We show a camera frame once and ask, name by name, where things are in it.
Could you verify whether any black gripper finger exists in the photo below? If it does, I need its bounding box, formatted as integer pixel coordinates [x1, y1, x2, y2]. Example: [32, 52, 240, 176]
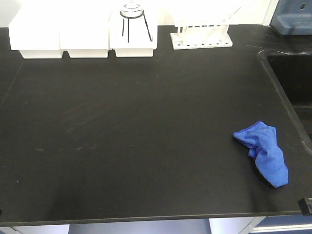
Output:
[298, 197, 312, 215]

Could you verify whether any blue microfiber cloth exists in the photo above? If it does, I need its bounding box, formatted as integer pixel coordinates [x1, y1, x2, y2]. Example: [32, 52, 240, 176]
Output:
[233, 121, 289, 188]

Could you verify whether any black lab sink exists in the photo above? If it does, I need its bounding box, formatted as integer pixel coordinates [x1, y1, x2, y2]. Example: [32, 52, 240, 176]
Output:
[258, 50, 312, 154]

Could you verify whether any blue-grey pegboard drying rack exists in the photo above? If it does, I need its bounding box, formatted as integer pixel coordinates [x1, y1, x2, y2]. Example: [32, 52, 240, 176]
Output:
[270, 0, 312, 36]

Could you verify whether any white test tube rack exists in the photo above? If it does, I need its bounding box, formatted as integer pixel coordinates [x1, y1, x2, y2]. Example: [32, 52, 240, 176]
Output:
[170, 3, 241, 50]

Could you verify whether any right white plastic bin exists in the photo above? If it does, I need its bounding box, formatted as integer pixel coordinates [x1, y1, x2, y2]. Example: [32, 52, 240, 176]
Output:
[109, 7, 158, 57]

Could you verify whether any white plastic bin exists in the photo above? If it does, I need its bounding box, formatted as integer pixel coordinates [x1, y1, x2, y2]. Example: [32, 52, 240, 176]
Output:
[109, 7, 158, 57]
[9, 7, 63, 59]
[59, 10, 110, 58]

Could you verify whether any glass flask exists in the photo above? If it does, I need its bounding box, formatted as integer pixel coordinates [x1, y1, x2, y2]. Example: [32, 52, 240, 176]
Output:
[119, 0, 144, 19]

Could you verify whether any middle white plastic bin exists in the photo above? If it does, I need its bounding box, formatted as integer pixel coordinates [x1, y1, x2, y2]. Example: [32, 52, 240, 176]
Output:
[59, 10, 110, 58]

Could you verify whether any left white plastic bin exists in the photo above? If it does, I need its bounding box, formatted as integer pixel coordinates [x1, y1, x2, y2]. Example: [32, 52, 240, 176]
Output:
[9, 7, 63, 59]

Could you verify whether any black wire tripod stand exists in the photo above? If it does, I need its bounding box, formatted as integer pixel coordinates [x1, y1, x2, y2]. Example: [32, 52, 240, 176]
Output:
[119, 10, 153, 43]

